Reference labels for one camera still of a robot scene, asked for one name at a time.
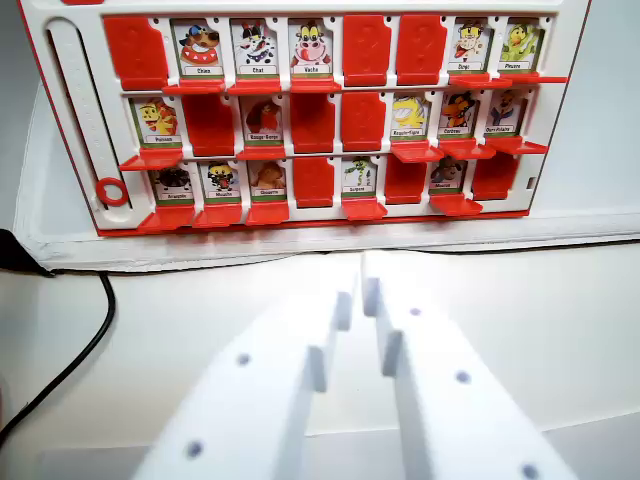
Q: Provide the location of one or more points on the red board flap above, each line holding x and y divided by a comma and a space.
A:
517, 146

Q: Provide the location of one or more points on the black flat object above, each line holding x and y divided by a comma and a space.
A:
15, 255

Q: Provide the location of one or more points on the red and white game board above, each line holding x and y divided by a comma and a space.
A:
90, 100

